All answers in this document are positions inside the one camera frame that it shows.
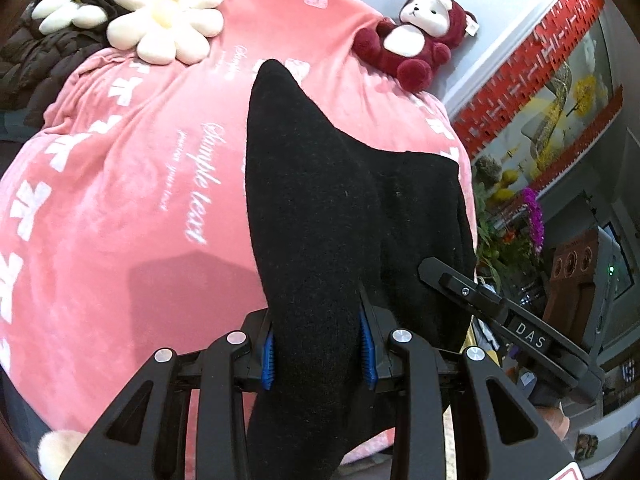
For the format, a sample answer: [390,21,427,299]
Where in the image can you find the purple orchid flowers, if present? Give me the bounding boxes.
[521,188,544,256]

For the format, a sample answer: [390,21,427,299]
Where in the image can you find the yellow flower wall painting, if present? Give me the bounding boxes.
[473,22,614,208]

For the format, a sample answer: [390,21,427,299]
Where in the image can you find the red brick wall panel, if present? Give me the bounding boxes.
[452,0,604,157]

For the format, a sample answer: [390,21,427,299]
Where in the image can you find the white daisy flower pillow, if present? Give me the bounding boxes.
[106,0,224,65]

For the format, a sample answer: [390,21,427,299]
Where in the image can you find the pink plush blanket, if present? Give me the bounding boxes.
[1,0,477,466]

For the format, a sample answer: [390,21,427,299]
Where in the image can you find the black long-sleeve sweater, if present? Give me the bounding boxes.
[245,60,476,479]

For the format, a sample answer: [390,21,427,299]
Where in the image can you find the dark red plush toy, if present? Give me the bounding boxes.
[352,0,480,93]

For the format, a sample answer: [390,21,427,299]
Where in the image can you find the person's right hand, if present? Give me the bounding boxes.
[536,405,570,440]

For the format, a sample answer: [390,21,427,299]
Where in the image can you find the dark brown puffer jacket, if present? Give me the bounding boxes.
[1,0,108,129]

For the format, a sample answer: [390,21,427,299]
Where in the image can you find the beige fluffy rug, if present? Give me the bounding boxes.
[37,430,86,480]

